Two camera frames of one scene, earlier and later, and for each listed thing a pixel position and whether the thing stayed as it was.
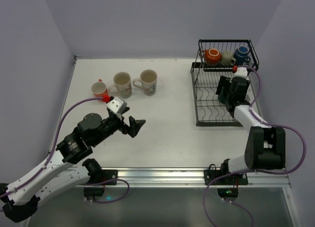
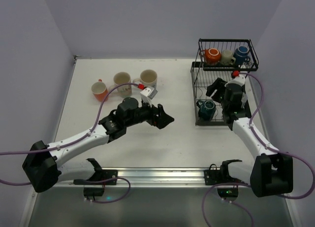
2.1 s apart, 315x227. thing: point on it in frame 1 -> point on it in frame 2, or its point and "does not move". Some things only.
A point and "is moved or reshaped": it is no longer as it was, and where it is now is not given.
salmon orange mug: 99,89 does not move
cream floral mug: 122,85 does not move
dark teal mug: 223,96 is moved or reshaped
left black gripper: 125,125 -> 155,116
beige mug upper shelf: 227,58 does not move
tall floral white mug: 149,78 does not move
